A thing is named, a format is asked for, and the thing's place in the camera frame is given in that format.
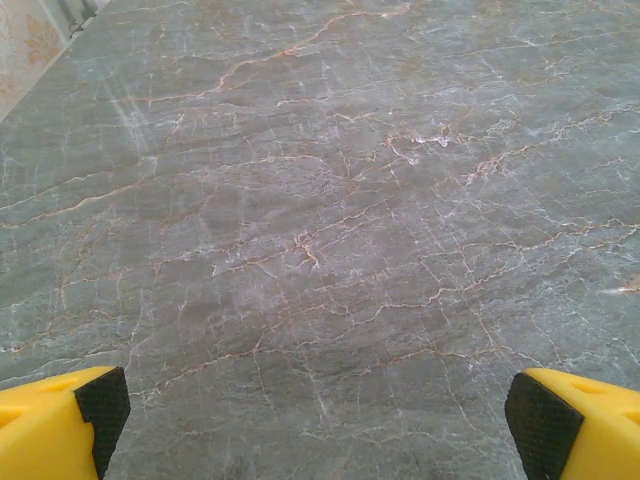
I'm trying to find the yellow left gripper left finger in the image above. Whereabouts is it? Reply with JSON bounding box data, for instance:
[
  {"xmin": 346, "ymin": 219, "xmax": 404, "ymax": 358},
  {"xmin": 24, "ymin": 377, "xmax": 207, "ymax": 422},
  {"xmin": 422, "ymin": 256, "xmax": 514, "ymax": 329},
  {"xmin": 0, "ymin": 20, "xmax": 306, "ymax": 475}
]
[{"xmin": 0, "ymin": 365, "xmax": 132, "ymax": 480}]

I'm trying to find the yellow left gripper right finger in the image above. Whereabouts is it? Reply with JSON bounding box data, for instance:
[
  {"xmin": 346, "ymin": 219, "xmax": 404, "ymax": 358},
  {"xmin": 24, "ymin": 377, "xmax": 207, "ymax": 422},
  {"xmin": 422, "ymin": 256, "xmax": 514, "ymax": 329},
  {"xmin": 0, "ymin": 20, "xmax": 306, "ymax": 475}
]
[{"xmin": 503, "ymin": 367, "xmax": 640, "ymax": 480}]

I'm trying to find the aluminium frame post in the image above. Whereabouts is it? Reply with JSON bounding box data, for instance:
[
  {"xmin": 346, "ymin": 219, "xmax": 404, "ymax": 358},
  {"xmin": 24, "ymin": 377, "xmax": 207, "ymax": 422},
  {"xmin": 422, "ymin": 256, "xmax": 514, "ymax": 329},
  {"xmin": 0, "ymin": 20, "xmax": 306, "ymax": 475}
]
[{"xmin": 49, "ymin": 0, "xmax": 109, "ymax": 36}]

